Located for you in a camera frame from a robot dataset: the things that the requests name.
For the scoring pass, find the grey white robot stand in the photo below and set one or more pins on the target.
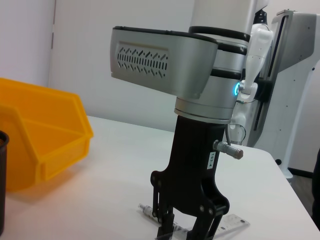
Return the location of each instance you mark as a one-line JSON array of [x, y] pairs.
[[295, 75]]

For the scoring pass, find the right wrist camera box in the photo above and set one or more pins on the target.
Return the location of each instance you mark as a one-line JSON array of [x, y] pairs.
[[162, 62]]

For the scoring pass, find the clear plastic ruler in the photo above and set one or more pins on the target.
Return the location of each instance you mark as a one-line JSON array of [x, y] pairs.
[[232, 221]]

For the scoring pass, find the grey white ballpoint pen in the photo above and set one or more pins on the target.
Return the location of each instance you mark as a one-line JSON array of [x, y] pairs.
[[147, 209]]

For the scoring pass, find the white humanoid robot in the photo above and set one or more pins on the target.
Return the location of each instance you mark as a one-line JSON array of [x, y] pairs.
[[257, 50]]

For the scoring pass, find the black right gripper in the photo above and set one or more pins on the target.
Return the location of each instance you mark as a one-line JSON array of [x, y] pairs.
[[192, 162]]

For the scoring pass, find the yellow plastic bin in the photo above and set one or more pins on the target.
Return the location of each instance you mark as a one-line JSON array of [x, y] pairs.
[[50, 125]]

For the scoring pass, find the black mesh pen holder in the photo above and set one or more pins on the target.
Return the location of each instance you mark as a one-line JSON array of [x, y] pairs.
[[3, 180]]

